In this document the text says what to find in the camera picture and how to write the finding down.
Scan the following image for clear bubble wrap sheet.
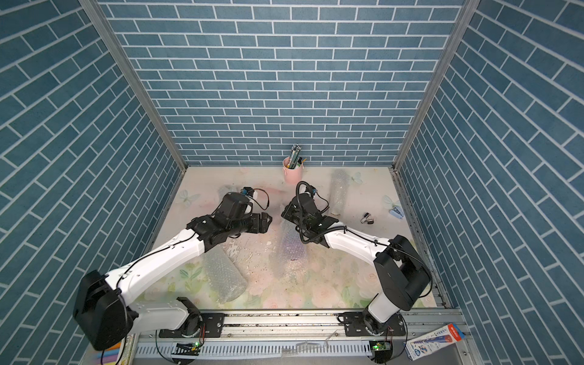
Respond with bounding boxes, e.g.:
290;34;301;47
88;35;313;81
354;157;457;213
270;221;308;281

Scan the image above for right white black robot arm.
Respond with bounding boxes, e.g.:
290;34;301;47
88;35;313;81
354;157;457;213
281;181;433;335

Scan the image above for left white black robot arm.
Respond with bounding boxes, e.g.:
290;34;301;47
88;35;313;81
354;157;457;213
72;187;272;351

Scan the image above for bubble wrapped vase back left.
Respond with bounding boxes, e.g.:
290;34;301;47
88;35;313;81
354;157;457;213
217;185;241;199

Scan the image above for bubble wrapped vase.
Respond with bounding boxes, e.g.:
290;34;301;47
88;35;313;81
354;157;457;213
202;247;248;304
217;185;241;199
329;169;350;216

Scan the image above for bubble wrapped vase back right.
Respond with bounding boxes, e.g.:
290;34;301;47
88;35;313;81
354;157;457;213
329;169;350;216

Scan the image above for bubble wrapped vase front left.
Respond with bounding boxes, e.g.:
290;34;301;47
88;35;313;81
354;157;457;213
202;247;248;304

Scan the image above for pink pen cup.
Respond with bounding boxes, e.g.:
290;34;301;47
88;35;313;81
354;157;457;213
282;157;304;186

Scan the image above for pens in cup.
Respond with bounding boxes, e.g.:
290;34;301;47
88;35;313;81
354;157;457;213
284;144;305;170

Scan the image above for small black metal clip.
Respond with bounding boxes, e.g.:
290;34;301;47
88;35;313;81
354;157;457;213
360;213;375;224

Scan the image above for small blue white object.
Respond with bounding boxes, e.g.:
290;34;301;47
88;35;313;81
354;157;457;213
389;205;405;219

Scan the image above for white red blue box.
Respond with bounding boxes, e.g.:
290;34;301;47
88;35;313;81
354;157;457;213
405;323;465;361

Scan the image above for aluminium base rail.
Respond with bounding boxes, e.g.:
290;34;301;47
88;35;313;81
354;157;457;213
81;309;485;365

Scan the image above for white slotted cable duct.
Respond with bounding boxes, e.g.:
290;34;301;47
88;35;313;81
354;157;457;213
136;341;374;360

